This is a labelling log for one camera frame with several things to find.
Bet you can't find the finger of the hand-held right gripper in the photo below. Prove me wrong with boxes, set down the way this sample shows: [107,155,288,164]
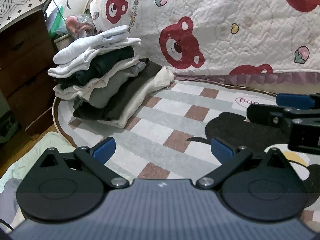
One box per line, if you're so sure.
[246,104,300,129]
[277,93,320,110]

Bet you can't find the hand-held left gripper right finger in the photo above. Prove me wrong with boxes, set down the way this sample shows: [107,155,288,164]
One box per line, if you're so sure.
[196,137,288,189]

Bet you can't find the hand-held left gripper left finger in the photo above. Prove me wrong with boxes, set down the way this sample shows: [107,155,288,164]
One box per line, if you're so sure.
[37,137,130,189]

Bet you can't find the light grey hoodie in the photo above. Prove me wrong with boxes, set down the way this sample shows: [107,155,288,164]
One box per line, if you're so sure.
[53,25,142,67]

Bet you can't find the stack of folded clothes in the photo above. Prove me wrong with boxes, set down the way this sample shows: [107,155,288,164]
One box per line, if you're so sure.
[47,44,175,128]

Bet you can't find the pale green mat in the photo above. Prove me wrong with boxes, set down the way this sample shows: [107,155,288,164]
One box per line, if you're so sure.
[0,131,75,189]

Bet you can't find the checkered round rug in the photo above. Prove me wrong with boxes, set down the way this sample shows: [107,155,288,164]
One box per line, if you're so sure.
[52,80,320,230]

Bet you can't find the white quilt with red bears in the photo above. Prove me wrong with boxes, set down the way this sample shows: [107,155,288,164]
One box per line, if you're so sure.
[89,0,320,88]

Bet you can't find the dark green bag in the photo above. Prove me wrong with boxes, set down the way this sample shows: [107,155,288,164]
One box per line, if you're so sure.
[0,119,20,143]

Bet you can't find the grey cloth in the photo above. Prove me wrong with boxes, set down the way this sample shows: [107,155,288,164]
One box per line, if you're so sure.
[0,177,26,230]

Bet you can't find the brown wooden drawer cabinet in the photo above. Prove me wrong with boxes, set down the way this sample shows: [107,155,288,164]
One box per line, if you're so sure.
[0,9,60,141]

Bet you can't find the cream bin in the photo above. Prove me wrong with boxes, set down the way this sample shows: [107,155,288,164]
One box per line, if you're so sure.
[54,34,75,53]

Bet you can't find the pink and grey plush toy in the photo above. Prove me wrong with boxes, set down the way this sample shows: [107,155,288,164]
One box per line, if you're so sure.
[65,14,97,40]

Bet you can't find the green plastic bag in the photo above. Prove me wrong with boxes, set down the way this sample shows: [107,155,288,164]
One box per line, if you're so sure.
[46,0,68,40]

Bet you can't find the patterned white tablecloth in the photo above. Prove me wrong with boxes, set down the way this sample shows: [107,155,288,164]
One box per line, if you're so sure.
[0,0,61,32]

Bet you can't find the black cable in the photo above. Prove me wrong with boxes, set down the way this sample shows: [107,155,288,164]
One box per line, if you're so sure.
[0,218,14,232]

